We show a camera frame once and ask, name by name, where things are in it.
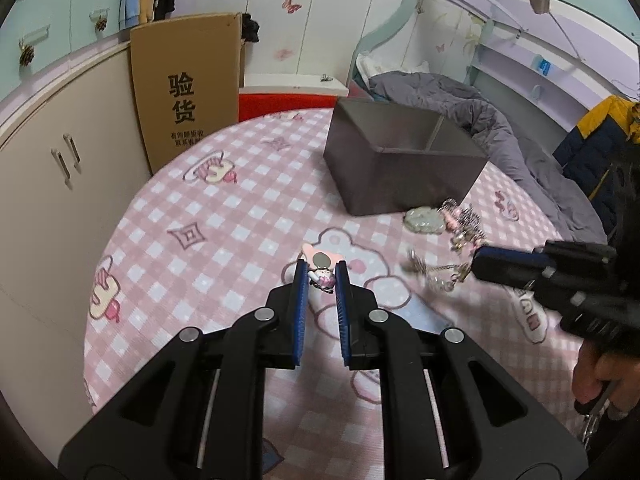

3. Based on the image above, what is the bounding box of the mint green drawer unit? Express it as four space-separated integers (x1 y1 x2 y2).
0 0 132 103

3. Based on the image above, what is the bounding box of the pink checked bed sheet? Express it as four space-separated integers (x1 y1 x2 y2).
82 106 591 480

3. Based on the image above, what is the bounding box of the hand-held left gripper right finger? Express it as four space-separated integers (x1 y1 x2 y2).
335 260 589 480

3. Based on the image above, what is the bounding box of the grey duvet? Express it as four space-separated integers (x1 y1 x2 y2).
366 72 609 242

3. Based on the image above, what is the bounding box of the beige cabinet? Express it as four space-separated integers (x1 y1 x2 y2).
0 40 153 430

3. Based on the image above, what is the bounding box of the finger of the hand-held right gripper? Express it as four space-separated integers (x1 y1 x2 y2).
472 246 552 289

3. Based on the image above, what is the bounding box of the yellow and navy jacket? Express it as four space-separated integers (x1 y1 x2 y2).
552 95 640 222

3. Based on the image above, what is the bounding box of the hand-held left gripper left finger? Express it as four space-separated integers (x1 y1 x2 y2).
57 259 311 480

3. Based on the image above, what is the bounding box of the pink cartoon keychain charm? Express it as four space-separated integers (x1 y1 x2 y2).
302 243 347 292

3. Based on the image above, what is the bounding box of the black cloth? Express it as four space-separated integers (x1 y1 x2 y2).
241 12 261 44

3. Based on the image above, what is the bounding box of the teal bed headboard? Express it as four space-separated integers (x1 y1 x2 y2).
350 0 640 86

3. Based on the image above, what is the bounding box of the white pillow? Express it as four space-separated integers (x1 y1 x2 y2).
356 54 432 80

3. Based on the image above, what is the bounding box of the pile of silver jewelry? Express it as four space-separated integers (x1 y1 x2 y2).
439 199 490 255

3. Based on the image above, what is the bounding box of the brown cardboard box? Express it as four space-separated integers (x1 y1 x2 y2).
129 12 246 176

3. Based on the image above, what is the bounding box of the person's right hand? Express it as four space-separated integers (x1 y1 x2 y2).
571 341 640 419

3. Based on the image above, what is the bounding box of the red board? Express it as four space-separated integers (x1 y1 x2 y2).
237 92 350 122

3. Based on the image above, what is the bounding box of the pale green jade pendant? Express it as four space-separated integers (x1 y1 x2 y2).
403 207 449 237

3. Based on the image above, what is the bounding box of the dark grey storage box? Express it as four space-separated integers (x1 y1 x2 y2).
322 98 489 216

